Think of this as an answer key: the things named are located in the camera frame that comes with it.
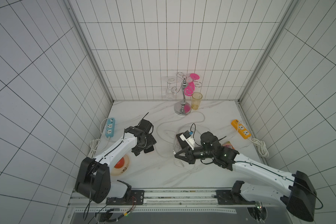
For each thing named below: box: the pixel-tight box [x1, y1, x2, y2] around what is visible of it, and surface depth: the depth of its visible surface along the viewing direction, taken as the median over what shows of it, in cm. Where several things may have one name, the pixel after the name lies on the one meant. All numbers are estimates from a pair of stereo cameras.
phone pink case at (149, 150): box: [143, 144, 155, 155], surface depth 90 cm
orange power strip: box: [230, 119, 252, 140], surface depth 100 cm
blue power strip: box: [105, 117, 116, 138], surface depth 102 cm
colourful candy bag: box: [221, 140, 236, 151], surface depth 92 cm
